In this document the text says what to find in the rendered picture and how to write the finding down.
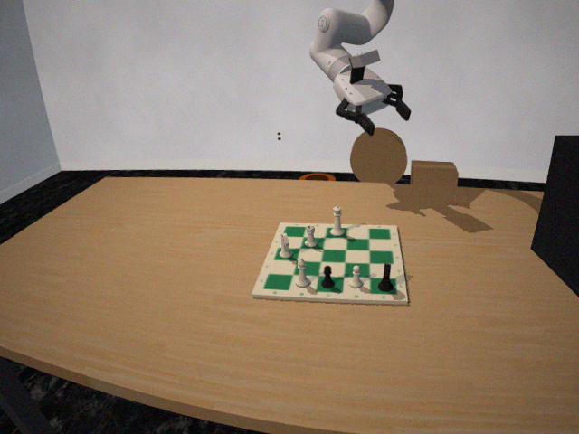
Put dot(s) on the green and cream chessboard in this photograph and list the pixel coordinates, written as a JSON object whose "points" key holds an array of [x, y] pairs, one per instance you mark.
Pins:
{"points": [[367, 246]]}

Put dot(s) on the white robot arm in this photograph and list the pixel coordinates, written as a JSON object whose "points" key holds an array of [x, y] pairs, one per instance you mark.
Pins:
{"points": [[336, 26]]}

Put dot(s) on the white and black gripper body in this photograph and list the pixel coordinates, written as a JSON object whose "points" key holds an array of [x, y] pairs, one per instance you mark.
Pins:
{"points": [[369, 92]]}

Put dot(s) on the white bishop chess piece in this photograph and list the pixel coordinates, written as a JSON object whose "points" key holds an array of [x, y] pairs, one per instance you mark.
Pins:
{"points": [[302, 281]]}

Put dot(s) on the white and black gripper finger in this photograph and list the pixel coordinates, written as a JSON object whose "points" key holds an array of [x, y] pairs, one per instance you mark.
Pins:
{"points": [[360, 118], [401, 107]]}

